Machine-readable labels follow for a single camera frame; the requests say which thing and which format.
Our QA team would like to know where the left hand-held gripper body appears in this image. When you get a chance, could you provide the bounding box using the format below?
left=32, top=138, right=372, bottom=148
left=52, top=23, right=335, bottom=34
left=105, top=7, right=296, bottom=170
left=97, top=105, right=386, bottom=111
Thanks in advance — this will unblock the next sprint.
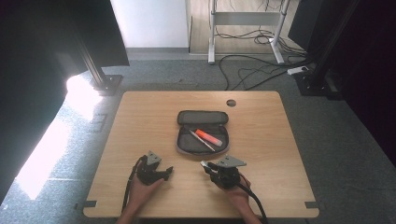
left=135, top=150, right=167, bottom=187

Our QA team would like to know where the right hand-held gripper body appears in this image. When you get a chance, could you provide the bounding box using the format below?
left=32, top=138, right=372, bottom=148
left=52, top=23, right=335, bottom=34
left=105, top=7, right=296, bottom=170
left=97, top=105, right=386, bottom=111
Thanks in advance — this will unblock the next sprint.
left=210, top=154, right=248, bottom=190

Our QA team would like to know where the silver pen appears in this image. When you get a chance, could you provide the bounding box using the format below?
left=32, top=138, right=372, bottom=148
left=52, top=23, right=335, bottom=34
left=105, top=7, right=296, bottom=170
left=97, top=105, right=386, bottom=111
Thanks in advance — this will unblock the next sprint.
left=189, top=129, right=217, bottom=153

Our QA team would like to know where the orange highlighter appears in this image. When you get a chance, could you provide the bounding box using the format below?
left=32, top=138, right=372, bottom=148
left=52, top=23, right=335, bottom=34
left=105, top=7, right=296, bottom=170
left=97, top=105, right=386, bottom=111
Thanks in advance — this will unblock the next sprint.
left=194, top=128, right=224, bottom=147

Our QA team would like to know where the black zip pencil case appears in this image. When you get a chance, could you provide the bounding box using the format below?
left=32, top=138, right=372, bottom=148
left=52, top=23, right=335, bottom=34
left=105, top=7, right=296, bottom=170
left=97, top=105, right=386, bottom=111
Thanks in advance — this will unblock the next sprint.
left=175, top=109, right=231, bottom=157

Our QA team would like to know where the person's right hand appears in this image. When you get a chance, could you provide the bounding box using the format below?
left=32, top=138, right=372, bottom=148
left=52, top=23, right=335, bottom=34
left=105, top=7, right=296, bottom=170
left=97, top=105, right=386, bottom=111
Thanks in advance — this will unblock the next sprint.
left=217, top=173, right=252, bottom=207

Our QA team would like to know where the person's left hand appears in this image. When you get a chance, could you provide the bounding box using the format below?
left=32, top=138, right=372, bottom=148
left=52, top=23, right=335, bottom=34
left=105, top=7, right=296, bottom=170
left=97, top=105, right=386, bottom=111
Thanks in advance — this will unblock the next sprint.
left=126, top=176, right=166, bottom=213

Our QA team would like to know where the grey floor socket plate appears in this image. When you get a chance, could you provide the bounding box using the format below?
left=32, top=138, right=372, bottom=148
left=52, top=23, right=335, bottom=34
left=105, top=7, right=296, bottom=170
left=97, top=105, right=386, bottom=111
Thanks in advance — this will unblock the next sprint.
left=88, top=113, right=109, bottom=133

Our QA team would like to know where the black metal stand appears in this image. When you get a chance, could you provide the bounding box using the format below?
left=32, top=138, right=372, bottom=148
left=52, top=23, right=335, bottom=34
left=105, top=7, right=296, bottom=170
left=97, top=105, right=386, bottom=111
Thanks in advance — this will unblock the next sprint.
left=72, top=29, right=124, bottom=97
left=293, top=0, right=363, bottom=98

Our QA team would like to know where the white power strip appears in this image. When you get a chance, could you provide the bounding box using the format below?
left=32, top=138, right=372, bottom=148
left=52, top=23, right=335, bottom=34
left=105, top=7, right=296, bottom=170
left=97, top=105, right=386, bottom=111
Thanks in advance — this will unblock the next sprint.
left=286, top=65, right=310, bottom=77

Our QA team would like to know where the black curtain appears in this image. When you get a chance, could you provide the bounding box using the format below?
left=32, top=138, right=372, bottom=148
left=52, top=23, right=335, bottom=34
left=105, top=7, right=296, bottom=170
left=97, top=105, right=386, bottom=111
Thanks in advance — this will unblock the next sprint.
left=287, top=0, right=396, bottom=166
left=0, top=0, right=131, bottom=205

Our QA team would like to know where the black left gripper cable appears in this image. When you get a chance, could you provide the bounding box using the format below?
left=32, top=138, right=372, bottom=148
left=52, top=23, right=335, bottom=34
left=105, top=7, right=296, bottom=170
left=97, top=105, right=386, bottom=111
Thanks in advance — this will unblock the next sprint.
left=121, top=156, right=148, bottom=213

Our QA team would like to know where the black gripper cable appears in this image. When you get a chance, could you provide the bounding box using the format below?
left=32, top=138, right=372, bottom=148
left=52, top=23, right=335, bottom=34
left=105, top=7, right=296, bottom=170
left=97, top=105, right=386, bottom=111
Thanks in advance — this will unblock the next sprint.
left=121, top=156, right=148, bottom=213
left=237, top=173, right=270, bottom=224

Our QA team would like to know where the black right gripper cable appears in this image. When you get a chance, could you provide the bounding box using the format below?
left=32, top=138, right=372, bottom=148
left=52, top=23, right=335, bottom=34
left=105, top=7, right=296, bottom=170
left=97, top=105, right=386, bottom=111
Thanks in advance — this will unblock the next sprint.
left=237, top=173, right=270, bottom=224

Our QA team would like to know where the black floor cable loop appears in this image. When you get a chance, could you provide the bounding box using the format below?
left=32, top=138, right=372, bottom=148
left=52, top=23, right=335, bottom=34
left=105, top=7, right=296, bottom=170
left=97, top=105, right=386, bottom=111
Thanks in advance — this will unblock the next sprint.
left=218, top=53, right=314, bottom=91

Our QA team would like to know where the tangle of black floor cables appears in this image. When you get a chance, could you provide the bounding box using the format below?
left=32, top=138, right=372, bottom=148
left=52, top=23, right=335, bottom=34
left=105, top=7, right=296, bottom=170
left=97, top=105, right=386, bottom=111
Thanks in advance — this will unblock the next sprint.
left=214, top=26, right=309, bottom=56

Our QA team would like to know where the white metal desk frame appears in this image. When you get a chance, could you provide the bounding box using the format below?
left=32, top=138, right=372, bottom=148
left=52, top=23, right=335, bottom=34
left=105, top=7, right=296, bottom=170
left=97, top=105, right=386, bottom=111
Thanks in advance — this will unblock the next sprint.
left=207, top=0, right=292, bottom=65

